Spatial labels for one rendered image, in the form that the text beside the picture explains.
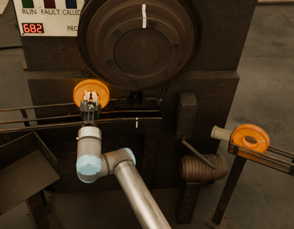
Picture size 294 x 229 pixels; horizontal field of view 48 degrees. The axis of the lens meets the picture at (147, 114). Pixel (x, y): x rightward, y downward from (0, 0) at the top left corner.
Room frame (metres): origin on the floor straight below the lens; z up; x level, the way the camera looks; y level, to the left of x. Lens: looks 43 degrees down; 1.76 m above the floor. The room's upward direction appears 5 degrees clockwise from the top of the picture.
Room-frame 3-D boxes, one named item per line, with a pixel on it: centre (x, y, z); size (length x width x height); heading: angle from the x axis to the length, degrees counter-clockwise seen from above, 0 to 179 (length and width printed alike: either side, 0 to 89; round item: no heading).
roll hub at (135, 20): (1.02, 0.04, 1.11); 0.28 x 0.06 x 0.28; 98
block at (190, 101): (1.17, -0.18, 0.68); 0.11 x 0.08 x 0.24; 8
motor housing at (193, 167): (1.03, -0.30, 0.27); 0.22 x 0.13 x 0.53; 98
